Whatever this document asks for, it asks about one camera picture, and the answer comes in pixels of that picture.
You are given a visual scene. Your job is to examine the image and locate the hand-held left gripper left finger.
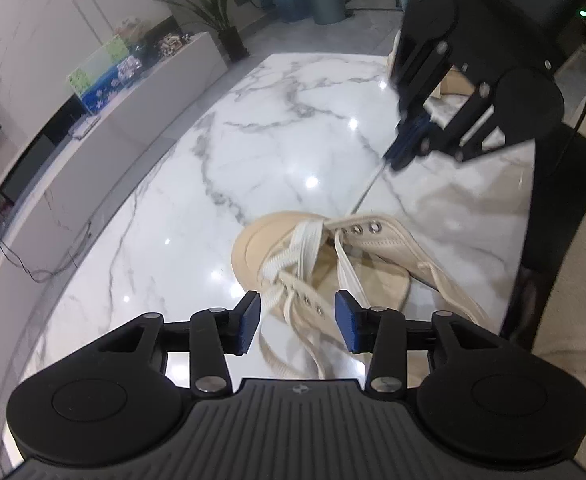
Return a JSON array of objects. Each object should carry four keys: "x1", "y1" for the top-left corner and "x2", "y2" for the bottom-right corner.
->
[{"x1": 95, "y1": 290, "x2": 263, "y2": 394}]

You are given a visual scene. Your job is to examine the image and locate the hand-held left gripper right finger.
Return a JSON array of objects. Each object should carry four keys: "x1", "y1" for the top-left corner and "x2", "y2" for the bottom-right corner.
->
[{"x1": 333, "y1": 288, "x2": 505, "y2": 394}]

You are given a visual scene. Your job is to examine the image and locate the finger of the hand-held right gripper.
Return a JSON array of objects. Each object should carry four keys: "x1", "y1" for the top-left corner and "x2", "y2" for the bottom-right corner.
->
[
  {"x1": 386, "y1": 30, "x2": 452, "y2": 171},
  {"x1": 398, "y1": 84, "x2": 512, "y2": 169}
]

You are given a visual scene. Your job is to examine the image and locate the beige canvas shoe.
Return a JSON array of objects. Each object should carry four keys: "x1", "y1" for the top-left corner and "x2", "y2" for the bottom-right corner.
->
[
  {"x1": 230, "y1": 211, "x2": 494, "y2": 381},
  {"x1": 385, "y1": 30, "x2": 474, "y2": 101}
]

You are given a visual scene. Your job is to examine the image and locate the white shoelace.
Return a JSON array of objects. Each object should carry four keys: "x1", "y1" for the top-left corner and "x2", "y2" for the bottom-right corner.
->
[{"x1": 258, "y1": 157, "x2": 399, "y2": 381}]

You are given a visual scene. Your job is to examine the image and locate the black chair backrest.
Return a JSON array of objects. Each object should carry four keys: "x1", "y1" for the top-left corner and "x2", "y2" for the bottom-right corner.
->
[{"x1": 500, "y1": 125, "x2": 586, "y2": 351}]

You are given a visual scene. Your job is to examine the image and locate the potted plant black pot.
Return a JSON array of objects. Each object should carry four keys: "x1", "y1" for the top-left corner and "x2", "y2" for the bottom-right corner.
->
[{"x1": 158, "y1": 0, "x2": 252, "y2": 64}]

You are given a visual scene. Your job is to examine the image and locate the white marble tv cabinet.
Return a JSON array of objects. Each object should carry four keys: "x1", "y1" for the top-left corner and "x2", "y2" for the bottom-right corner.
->
[{"x1": 0, "y1": 30, "x2": 230, "y2": 342}]

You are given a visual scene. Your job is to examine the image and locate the black white toy blocks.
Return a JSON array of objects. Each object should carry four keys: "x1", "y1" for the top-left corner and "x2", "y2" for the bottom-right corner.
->
[{"x1": 153, "y1": 32, "x2": 194, "y2": 56}]

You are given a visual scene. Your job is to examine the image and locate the white flat box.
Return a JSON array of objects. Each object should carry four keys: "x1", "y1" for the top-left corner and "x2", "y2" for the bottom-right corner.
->
[{"x1": 70, "y1": 115, "x2": 102, "y2": 139}]

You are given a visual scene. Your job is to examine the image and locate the small framed photo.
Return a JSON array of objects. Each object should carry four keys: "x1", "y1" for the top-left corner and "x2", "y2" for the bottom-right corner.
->
[{"x1": 115, "y1": 55, "x2": 144, "y2": 81}]

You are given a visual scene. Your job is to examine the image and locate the colourful picture box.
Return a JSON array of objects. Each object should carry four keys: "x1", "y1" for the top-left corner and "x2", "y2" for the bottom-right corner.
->
[{"x1": 67, "y1": 37, "x2": 134, "y2": 114}]

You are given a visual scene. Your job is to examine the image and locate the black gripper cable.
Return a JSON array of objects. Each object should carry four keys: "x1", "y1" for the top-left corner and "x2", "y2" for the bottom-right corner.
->
[{"x1": 556, "y1": 30, "x2": 586, "y2": 179}]

